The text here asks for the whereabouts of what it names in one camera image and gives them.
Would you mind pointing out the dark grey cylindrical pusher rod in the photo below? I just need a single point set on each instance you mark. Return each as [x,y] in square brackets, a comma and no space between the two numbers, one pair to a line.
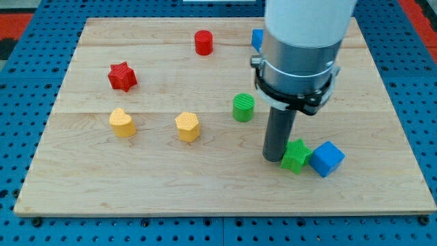
[278,131]

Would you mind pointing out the yellow hexagon block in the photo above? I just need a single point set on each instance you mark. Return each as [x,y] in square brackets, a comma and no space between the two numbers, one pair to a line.
[188,126]

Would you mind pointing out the blue block behind arm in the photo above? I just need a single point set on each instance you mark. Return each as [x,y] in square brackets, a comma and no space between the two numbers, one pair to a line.
[256,39]

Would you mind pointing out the blue cube block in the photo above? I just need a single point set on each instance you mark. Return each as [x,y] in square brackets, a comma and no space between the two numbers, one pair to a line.
[326,159]

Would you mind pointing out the red cylinder block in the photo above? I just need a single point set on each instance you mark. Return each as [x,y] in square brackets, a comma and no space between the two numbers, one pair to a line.
[203,42]

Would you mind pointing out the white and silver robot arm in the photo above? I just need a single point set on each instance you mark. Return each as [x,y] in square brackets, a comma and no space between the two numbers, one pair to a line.
[295,70]

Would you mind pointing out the red star block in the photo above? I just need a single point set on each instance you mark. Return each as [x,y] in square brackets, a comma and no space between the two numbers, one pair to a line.
[122,76]

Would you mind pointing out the yellow heart block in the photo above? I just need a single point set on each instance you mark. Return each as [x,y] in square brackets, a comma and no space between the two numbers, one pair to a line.
[122,123]

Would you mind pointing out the green star block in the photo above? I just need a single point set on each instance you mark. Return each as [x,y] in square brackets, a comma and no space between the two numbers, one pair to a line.
[296,156]

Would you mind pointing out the green cylinder block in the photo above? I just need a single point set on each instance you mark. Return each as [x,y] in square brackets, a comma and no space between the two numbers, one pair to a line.
[243,106]

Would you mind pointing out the light wooden board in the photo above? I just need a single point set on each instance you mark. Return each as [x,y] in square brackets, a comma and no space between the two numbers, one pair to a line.
[82,169]

